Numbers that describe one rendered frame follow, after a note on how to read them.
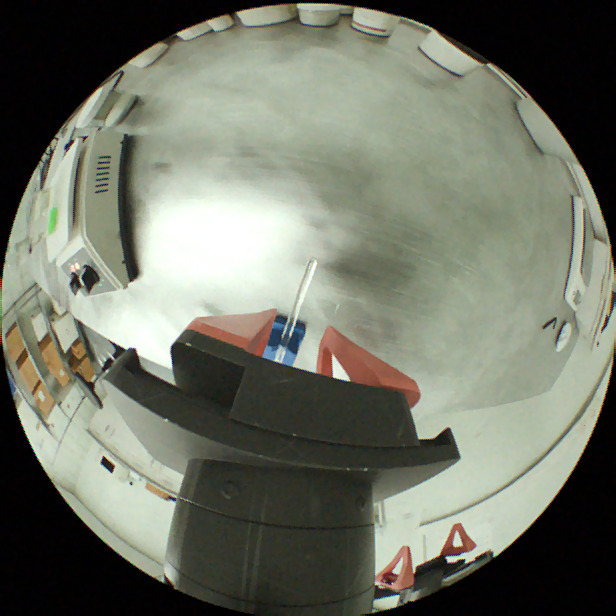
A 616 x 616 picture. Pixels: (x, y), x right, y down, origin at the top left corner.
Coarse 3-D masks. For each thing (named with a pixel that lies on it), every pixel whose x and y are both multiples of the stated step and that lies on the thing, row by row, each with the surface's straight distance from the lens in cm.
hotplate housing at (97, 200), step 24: (96, 144) 27; (120, 144) 29; (96, 168) 26; (120, 168) 28; (96, 192) 25; (120, 192) 27; (96, 216) 24; (120, 216) 27; (72, 240) 26; (96, 240) 24; (120, 240) 26; (120, 264) 26; (120, 288) 26
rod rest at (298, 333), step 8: (280, 320) 19; (272, 328) 19; (280, 328) 19; (296, 328) 19; (304, 328) 20; (272, 336) 18; (280, 336) 19; (296, 336) 19; (304, 336) 20; (272, 344) 18; (288, 344) 18; (296, 344) 18; (264, 352) 21; (272, 352) 21; (288, 352) 18; (296, 352) 18; (288, 360) 21
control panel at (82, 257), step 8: (72, 256) 28; (80, 256) 26; (88, 256) 25; (64, 264) 32; (72, 264) 30; (80, 264) 28; (88, 264) 26; (96, 264) 24; (64, 272) 35; (80, 272) 29; (96, 272) 26; (104, 280) 26; (96, 288) 30; (104, 288) 28; (112, 288) 26; (88, 296) 35
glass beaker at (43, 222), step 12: (36, 192) 28; (48, 192) 27; (60, 192) 27; (24, 204) 26; (36, 204) 26; (48, 204) 26; (24, 216) 26; (36, 216) 26; (48, 216) 26; (12, 228) 25; (24, 228) 25; (36, 228) 26; (48, 228) 27; (12, 240) 25; (24, 240) 26; (36, 240) 27; (12, 252) 26; (24, 252) 28
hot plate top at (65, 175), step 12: (72, 156) 26; (60, 168) 31; (72, 168) 25; (60, 180) 29; (72, 180) 25; (72, 192) 24; (60, 204) 27; (72, 204) 24; (60, 216) 26; (72, 216) 24; (60, 228) 26; (72, 228) 23; (48, 240) 33; (60, 240) 26; (48, 252) 34; (60, 252) 28
